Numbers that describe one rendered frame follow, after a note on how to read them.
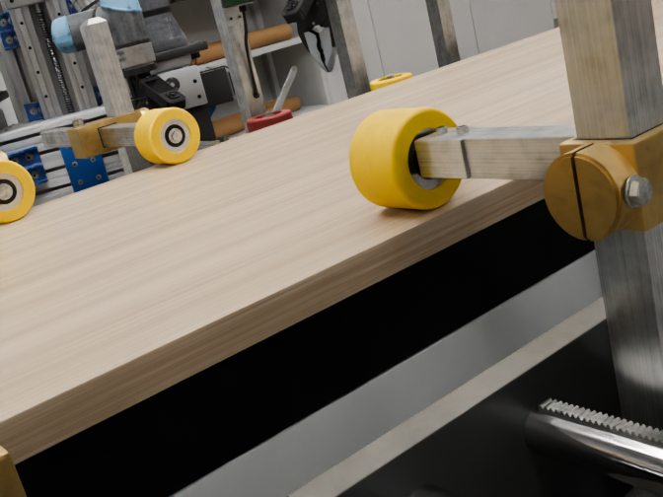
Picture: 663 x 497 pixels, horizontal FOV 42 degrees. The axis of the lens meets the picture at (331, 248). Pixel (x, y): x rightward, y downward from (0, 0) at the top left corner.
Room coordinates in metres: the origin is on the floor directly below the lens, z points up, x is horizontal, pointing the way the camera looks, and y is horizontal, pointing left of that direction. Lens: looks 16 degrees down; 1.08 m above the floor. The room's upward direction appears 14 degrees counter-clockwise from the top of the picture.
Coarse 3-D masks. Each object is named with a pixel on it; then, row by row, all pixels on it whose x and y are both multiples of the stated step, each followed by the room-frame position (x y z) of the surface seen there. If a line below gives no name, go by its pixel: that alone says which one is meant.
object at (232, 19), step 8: (224, 8) 1.59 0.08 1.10; (232, 8) 1.60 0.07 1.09; (240, 8) 1.57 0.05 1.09; (232, 16) 1.60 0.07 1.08; (240, 16) 1.60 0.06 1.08; (232, 24) 1.60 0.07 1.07; (248, 48) 1.59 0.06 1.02; (248, 56) 1.59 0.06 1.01; (256, 88) 1.60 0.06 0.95; (256, 96) 1.60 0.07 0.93
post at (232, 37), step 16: (224, 16) 1.59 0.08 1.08; (224, 32) 1.60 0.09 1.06; (240, 32) 1.61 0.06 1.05; (224, 48) 1.62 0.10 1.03; (240, 48) 1.60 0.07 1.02; (240, 64) 1.60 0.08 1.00; (240, 80) 1.60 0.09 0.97; (256, 80) 1.61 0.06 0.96; (240, 96) 1.61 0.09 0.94; (256, 112) 1.60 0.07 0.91
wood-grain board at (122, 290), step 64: (512, 64) 1.41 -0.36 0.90; (320, 128) 1.24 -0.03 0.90; (128, 192) 1.10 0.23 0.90; (192, 192) 0.99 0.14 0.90; (256, 192) 0.90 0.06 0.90; (320, 192) 0.83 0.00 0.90; (512, 192) 0.69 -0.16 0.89; (0, 256) 0.90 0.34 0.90; (64, 256) 0.83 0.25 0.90; (128, 256) 0.76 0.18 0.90; (192, 256) 0.70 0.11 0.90; (256, 256) 0.66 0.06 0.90; (320, 256) 0.61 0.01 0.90; (384, 256) 0.61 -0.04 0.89; (0, 320) 0.66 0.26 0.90; (64, 320) 0.61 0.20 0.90; (128, 320) 0.57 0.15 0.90; (192, 320) 0.54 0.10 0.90; (256, 320) 0.55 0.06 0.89; (0, 384) 0.51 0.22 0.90; (64, 384) 0.48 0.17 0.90; (128, 384) 0.49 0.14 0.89
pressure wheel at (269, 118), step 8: (264, 112) 1.51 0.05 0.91; (272, 112) 1.52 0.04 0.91; (280, 112) 1.49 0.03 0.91; (288, 112) 1.48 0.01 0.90; (248, 120) 1.49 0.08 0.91; (256, 120) 1.47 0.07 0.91; (264, 120) 1.46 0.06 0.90; (272, 120) 1.46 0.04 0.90; (280, 120) 1.47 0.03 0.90; (248, 128) 1.49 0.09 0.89; (256, 128) 1.47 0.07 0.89
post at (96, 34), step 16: (96, 32) 1.46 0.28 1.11; (96, 48) 1.45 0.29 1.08; (112, 48) 1.47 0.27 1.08; (96, 64) 1.46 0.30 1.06; (112, 64) 1.47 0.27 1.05; (96, 80) 1.48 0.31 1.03; (112, 80) 1.46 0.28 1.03; (112, 96) 1.46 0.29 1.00; (128, 96) 1.47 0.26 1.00; (112, 112) 1.46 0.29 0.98; (128, 160) 1.45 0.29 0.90; (144, 160) 1.47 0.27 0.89
